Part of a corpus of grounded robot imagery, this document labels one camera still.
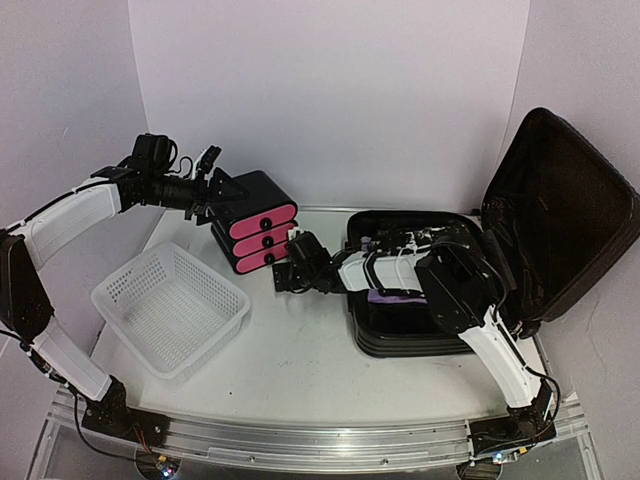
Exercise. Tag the purple cloth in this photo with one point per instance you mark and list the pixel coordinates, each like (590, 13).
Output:
(395, 297)

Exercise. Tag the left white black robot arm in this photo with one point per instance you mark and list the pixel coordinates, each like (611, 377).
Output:
(143, 178)

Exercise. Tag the black ribbed hard-shell suitcase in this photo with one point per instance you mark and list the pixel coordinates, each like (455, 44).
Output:
(555, 218)

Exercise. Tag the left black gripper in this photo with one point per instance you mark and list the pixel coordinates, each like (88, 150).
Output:
(201, 199)

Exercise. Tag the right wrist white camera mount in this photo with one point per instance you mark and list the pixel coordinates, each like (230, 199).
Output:
(294, 233)

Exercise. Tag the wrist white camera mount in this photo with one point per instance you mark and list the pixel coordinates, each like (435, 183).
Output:
(294, 233)
(205, 161)

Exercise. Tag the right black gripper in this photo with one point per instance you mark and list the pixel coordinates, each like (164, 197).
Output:
(282, 280)

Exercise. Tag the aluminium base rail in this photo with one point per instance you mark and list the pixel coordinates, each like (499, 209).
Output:
(370, 449)

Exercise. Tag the black pink three-drawer organizer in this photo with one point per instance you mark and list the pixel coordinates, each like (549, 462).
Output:
(252, 232)

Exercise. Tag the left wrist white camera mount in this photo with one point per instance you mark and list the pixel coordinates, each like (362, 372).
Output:
(205, 161)

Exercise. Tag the white perforated plastic basket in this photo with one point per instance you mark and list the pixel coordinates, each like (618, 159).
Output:
(172, 311)

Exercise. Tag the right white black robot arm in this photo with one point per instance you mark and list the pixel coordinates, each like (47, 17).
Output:
(464, 294)

